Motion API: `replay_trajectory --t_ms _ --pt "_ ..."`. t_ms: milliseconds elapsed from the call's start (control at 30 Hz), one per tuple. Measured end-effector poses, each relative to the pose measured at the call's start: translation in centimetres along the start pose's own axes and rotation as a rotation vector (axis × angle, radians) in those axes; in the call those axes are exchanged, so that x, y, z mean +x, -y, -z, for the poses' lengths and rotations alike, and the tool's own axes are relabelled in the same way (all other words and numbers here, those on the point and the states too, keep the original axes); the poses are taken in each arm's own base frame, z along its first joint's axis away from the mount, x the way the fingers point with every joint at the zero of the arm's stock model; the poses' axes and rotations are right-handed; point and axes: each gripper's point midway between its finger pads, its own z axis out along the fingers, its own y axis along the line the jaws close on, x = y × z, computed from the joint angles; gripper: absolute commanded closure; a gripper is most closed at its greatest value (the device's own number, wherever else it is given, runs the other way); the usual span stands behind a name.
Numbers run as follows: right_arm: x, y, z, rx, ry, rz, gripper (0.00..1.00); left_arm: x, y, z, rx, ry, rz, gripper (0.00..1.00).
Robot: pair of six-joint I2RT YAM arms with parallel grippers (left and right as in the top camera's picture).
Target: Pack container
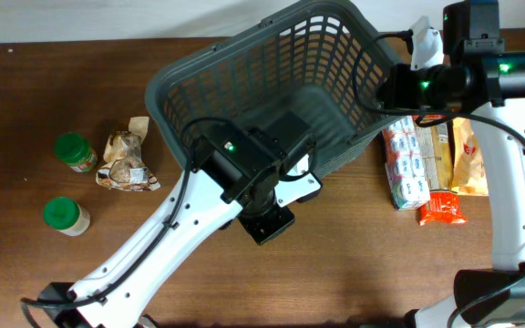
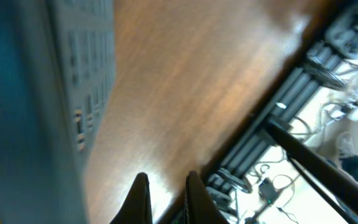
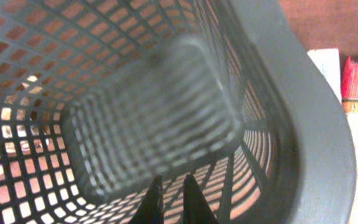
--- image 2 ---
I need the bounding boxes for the floor cables and boxes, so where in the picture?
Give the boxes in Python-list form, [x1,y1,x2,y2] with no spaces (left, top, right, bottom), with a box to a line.
[222,0,358,224]

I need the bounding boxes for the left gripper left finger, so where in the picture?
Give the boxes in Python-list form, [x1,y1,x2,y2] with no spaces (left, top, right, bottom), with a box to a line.
[110,172,153,224]

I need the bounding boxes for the black diagonal pole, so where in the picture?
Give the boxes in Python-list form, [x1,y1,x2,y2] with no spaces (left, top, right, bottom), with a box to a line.
[265,121,358,215]

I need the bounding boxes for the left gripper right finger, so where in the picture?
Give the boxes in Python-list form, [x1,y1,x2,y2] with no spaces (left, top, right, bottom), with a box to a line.
[185,170,228,224]

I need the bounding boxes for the aluminium frame rail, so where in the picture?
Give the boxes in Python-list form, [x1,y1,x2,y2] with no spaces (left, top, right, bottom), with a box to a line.
[204,42,343,200]

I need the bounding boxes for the dark grey plastic basket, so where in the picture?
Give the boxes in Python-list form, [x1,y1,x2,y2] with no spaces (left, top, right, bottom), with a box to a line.
[0,0,116,223]

